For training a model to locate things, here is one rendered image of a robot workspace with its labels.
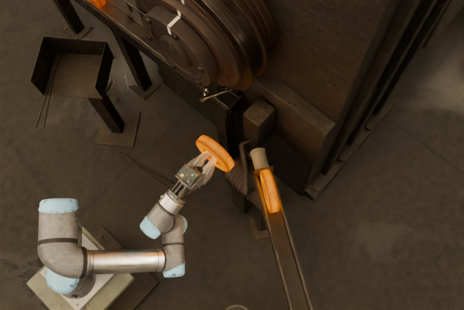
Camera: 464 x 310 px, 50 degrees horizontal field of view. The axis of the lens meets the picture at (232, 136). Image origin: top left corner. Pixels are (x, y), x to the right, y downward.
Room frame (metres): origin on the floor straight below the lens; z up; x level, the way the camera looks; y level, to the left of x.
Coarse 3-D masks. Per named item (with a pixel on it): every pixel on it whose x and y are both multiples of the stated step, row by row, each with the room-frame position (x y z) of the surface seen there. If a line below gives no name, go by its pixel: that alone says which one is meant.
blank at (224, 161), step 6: (204, 138) 0.59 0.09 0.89; (210, 138) 0.58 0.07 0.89; (198, 144) 0.58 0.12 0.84; (204, 144) 0.56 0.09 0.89; (210, 144) 0.56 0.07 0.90; (216, 144) 0.56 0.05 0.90; (204, 150) 0.56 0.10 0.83; (210, 150) 0.54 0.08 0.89; (216, 150) 0.54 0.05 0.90; (222, 150) 0.54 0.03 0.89; (210, 156) 0.55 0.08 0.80; (216, 156) 0.52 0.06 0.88; (222, 156) 0.52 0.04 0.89; (228, 156) 0.52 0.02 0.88; (216, 162) 0.53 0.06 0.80; (222, 162) 0.50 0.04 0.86; (228, 162) 0.50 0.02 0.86; (222, 168) 0.50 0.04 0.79; (228, 168) 0.49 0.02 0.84
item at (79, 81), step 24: (48, 48) 1.13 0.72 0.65; (72, 48) 1.13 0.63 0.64; (96, 48) 1.11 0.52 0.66; (48, 72) 1.05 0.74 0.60; (72, 72) 1.04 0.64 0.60; (96, 72) 1.03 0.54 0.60; (72, 96) 0.93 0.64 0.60; (96, 96) 0.92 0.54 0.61; (120, 120) 1.03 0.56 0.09; (120, 144) 0.92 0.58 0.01
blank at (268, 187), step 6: (264, 174) 0.48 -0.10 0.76; (270, 174) 0.48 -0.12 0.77; (264, 180) 0.45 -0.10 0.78; (270, 180) 0.45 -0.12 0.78; (264, 186) 0.44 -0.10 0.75; (270, 186) 0.43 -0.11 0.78; (264, 192) 0.44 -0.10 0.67; (270, 192) 0.41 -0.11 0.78; (276, 192) 0.41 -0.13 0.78; (270, 198) 0.39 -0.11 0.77; (276, 198) 0.39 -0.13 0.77; (270, 204) 0.37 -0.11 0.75; (276, 204) 0.37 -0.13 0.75; (270, 210) 0.36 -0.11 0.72; (276, 210) 0.36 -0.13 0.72
